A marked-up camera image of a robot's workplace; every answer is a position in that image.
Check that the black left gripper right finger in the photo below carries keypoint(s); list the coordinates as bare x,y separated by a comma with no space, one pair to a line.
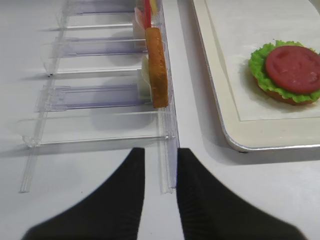
210,211

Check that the cream metal tray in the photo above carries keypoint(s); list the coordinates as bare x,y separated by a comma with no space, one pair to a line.
248,136

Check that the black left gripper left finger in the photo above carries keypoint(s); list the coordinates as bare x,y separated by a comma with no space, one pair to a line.
112,212

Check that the yellow cheese slices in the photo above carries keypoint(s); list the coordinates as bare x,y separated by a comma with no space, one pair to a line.
154,7

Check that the green lettuce on tray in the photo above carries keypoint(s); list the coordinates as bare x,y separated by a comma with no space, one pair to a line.
257,68

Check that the bottom bun on tray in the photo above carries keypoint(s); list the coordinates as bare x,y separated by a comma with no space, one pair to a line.
276,96

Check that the red tomato slice on tray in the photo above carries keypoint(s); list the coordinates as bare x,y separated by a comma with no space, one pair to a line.
294,68

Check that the red tomato slice in rack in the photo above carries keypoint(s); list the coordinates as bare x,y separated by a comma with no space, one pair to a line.
147,14

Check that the toasted brown bun slice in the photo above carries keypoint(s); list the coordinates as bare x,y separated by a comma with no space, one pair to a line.
157,68

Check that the clear acrylic left rack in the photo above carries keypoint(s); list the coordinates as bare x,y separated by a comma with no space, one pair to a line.
98,91

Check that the white paper tray liner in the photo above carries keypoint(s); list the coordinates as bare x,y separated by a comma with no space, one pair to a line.
243,26

